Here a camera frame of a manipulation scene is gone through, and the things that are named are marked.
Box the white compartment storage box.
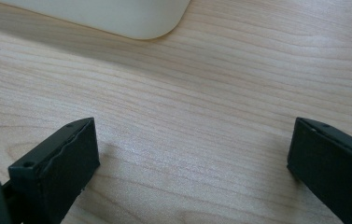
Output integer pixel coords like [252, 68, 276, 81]
[0, 0, 192, 41]

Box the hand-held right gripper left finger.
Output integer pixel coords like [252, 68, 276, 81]
[7, 117, 101, 224]

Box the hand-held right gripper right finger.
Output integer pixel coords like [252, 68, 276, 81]
[287, 117, 352, 224]

